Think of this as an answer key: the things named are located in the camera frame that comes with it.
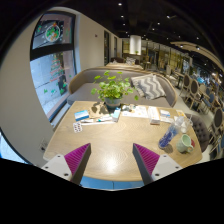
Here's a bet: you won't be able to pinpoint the white wall socket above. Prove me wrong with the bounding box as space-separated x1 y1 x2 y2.
39 139 50 153

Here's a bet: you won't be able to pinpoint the group of ceiling spotlights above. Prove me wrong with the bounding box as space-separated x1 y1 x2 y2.
114 1 203 51

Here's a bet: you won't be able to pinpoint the grey tufted armchair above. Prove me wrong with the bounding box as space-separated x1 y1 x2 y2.
184 113 211 154

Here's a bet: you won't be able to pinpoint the printed paper sheets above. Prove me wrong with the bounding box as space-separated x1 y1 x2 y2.
121 104 150 120

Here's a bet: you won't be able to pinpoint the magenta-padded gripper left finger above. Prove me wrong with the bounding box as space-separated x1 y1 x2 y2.
40 142 92 186

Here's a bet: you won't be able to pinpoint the clear plastic cup with straw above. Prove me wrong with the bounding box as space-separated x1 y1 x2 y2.
176 115 194 135

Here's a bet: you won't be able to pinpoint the small blue white box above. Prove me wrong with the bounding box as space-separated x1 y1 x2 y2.
73 109 91 122

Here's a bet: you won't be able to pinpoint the teal white carton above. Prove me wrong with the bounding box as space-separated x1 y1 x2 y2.
111 107 122 123

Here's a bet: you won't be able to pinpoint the potted green plant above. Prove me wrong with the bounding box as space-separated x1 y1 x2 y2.
90 69 140 109

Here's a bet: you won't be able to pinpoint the pill blister pack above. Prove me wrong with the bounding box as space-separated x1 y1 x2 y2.
72 121 84 134

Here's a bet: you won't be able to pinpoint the white round column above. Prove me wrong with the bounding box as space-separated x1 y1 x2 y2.
129 34 143 56

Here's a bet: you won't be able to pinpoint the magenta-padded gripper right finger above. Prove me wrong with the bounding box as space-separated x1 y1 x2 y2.
131 142 184 186

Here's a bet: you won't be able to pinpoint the grey white chevron cushion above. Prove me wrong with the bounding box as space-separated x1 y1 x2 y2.
130 73 167 101

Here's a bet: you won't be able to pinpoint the group of dining chairs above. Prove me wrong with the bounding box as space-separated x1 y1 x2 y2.
178 72 224 158

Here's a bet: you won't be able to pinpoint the large decorated window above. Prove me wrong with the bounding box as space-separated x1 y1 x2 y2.
29 11 78 123

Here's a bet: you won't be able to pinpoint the grey curved sofa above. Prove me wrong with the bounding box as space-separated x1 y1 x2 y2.
66 66 179 109

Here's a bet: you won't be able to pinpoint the pale green ceramic mug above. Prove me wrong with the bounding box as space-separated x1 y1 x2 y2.
176 133 195 154

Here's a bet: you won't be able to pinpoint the clear blue-labelled water bottle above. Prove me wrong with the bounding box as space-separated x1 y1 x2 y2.
157 121 181 150

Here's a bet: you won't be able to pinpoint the yellow bordered card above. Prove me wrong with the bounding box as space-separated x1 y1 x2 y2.
175 109 187 119

